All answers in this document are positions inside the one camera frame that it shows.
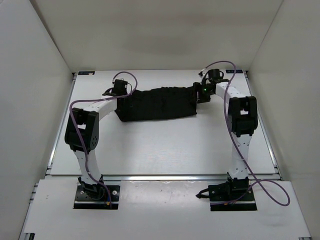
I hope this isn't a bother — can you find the blue corner label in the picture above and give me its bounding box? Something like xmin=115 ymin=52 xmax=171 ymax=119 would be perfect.
xmin=225 ymin=69 xmax=244 ymax=74
xmin=78 ymin=71 xmax=95 ymax=76

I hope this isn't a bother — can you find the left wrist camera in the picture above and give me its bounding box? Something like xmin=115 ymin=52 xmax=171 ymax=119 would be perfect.
xmin=112 ymin=78 xmax=128 ymax=85

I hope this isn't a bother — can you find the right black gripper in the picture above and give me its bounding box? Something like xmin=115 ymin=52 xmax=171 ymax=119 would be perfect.
xmin=189 ymin=83 xmax=214 ymax=105

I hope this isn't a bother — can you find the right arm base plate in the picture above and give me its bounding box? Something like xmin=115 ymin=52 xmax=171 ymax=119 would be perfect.
xmin=195 ymin=182 xmax=258 ymax=212

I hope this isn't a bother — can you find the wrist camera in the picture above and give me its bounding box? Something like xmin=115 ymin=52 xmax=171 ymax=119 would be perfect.
xmin=112 ymin=78 xmax=128 ymax=85
xmin=198 ymin=68 xmax=207 ymax=85

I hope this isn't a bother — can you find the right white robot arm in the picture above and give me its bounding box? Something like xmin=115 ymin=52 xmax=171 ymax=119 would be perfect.
xmin=194 ymin=69 xmax=258 ymax=200

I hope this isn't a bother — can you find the black pleated skirt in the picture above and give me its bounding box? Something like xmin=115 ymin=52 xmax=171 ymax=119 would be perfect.
xmin=115 ymin=86 xmax=197 ymax=122

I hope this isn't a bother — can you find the aluminium table edge rail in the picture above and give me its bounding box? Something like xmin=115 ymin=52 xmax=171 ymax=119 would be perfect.
xmin=44 ymin=173 xmax=281 ymax=181

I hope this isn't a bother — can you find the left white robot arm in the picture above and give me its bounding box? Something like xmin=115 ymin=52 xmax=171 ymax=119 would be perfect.
xmin=64 ymin=79 xmax=138 ymax=199

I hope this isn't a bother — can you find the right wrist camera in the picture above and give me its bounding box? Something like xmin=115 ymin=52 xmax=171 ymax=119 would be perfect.
xmin=198 ymin=68 xmax=207 ymax=85

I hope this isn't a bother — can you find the right blue corner label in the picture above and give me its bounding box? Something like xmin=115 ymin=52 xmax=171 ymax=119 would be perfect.
xmin=225 ymin=69 xmax=244 ymax=74

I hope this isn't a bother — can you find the left blue corner label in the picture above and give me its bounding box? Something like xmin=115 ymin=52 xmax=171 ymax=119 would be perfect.
xmin=78 ymin=71 xmax=95 ymax=76

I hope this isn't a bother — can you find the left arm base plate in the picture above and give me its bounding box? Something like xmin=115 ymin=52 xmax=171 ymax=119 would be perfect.
xmin=73 ymin=184 xmax=121 ymax=210

